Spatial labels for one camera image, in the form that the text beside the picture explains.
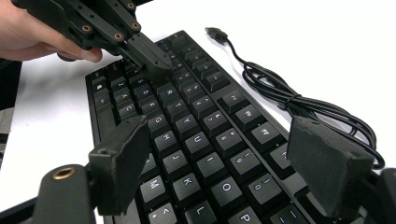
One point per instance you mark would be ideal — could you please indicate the white table board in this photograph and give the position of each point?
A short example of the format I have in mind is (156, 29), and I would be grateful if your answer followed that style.
(295, 37)

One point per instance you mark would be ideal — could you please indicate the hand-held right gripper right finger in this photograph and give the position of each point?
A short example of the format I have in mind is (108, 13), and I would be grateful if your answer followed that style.
(327, 165)

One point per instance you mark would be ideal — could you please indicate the black computer keyboard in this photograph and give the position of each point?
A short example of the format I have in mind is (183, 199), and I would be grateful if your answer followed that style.
(202, 124)

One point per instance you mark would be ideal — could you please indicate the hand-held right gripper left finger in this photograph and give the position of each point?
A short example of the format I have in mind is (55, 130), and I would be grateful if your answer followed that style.
(120, 165)

